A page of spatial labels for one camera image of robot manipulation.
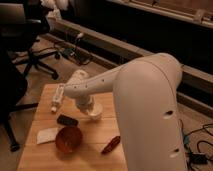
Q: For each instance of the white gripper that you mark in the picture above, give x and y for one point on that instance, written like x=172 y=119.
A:
x=86 y=103

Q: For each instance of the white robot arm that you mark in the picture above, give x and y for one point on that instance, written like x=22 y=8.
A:
x=144 y=92

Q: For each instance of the dark chair at left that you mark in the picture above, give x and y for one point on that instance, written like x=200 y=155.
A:
x=13 y=86

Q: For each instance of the red chili pepper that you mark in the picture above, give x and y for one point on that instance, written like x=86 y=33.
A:
x=111 y=145

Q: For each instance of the white ceramic cup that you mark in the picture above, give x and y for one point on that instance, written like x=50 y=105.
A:
x=95 y=111

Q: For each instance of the blue power strip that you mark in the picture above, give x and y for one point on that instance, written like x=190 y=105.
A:
x=67 y=53

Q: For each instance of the brown ceramic bowl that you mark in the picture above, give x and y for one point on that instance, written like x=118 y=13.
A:
x=68 y=139

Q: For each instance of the white folded napkin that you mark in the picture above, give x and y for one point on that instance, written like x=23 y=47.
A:
x=46 y=135

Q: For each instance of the white plastic bottle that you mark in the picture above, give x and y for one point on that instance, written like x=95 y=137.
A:
x=57 y=98

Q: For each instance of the black office chair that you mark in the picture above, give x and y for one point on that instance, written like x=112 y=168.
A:
x=21 y=22

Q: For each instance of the black rectangular object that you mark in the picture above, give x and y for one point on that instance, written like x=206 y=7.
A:
x=67 y=121

